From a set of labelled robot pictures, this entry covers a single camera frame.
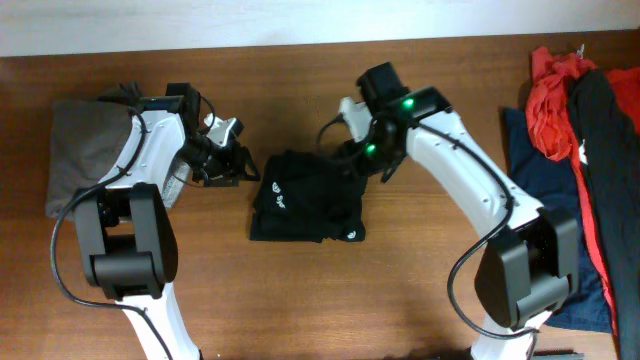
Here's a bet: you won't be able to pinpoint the black t-shirt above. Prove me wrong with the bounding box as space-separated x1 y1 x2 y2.
249 150 367 243

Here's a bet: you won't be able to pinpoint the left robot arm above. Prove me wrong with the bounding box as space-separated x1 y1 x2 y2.
71 83 260 359

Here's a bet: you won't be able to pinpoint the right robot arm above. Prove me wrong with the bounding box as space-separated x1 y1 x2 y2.
337 62 579 359

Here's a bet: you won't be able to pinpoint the grey folded shorts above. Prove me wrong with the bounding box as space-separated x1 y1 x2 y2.
45 81 143 218

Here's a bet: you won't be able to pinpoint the red mesh garment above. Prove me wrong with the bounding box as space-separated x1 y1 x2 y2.
525 47 639 336

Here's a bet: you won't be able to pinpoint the navy blue garment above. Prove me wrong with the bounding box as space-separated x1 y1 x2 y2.
502 108 612 333

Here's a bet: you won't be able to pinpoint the black garment in pile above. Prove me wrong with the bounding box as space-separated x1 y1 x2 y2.
568 70 639 360

